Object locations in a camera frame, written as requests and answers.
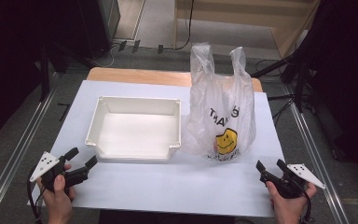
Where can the person's right hand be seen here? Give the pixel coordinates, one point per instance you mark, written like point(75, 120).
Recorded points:
point(289, 208)

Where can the dark cabinet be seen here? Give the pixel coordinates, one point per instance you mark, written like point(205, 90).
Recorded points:
point(108, 21)

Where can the black curtain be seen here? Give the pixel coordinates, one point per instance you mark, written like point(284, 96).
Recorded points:
point(348, 77)
point(9, 62)

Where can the black metal stand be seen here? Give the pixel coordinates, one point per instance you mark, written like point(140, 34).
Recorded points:
point(300, 81)
point(45, 77)

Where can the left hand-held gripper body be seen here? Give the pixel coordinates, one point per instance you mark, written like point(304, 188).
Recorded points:
point(48, 165)

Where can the metal floor rail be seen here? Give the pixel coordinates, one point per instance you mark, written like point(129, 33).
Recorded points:
point(18, 152)
point(317, 161)

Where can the light wooden furniture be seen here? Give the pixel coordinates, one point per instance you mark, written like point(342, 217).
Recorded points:
point(230, 15)

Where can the clear printed plastic bag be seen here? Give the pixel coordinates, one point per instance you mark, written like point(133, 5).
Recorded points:
point(205, 102)

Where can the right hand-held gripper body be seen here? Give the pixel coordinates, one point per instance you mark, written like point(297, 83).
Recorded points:
point(292, 183)

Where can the person's left hand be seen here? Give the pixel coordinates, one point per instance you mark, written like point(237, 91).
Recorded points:
point(57, 205)

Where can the white table mat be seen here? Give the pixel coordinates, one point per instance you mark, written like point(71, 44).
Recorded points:
point(167, 186)

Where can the white plastic bin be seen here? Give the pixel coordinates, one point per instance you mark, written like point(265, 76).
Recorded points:
point(136, 133)

